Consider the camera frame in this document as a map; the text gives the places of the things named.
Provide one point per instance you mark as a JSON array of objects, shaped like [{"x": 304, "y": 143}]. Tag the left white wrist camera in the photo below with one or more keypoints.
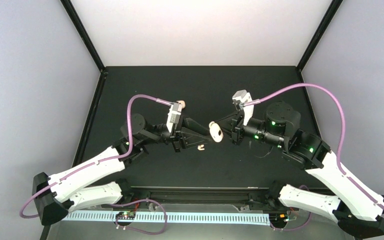
[{"x": 173, "y": 116}]

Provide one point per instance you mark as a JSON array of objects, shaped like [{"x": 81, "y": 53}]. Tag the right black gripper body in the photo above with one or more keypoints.
[{"x": 236, "y": 128}]

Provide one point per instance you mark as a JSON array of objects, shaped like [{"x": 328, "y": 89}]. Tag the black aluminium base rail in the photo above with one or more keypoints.
[{"x": 254, "y": 198}]

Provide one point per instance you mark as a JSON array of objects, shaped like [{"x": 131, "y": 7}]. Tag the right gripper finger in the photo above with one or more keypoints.
[
  {"x": 226, "y": 125},
  {"x": 227, "y": 117}
]

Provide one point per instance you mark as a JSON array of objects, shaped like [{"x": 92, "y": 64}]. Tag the black frame post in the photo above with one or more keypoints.
[
  {"x": 84, "y": 36},
  {"x": 318, "y": 34}
]

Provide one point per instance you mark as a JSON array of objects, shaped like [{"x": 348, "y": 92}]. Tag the pink earbuds charging case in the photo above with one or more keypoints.
[{"x": 182, "y": 104}]

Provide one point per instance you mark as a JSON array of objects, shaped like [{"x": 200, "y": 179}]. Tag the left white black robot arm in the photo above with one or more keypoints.
[{"x": 62, "y": 193}]

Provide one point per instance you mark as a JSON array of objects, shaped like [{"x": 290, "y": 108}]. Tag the white slotted cable duct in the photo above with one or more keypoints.
[{"x": 260, "y": 219}]

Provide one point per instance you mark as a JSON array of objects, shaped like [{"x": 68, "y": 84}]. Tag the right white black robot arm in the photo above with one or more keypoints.
[{"x": 355, "y": 208}]

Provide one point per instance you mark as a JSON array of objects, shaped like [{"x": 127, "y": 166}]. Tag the right base circuit board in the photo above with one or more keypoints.
[{"x": 281, "y": 218}]

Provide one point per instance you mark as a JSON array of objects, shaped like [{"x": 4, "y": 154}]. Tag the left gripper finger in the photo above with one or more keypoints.
[
  {"x": 191, "y": 138},
  {"x": 193, "y": 125}
]

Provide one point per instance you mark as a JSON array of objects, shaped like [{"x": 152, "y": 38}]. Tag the small green circuit board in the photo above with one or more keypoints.
[{"x": 125, "y": 215}]

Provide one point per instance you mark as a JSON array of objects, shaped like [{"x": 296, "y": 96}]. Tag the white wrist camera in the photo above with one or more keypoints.
[
  {"x": 240, "y": 99},
  {"x": 173, "y": 116}
]

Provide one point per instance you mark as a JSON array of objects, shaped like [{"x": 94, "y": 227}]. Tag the left black frame post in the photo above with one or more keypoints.
[{"x": 84, "y": 36}]

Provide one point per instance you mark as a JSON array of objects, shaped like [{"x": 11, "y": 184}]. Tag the right black frame post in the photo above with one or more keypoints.
[{"x": 318, "y": 34}]

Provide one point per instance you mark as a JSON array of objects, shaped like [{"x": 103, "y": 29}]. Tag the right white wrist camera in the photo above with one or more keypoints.
[{"x": 240, "y": 99}]

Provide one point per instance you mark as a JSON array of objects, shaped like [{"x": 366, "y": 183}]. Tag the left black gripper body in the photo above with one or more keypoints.
[{"x": 176, "y": 138}]

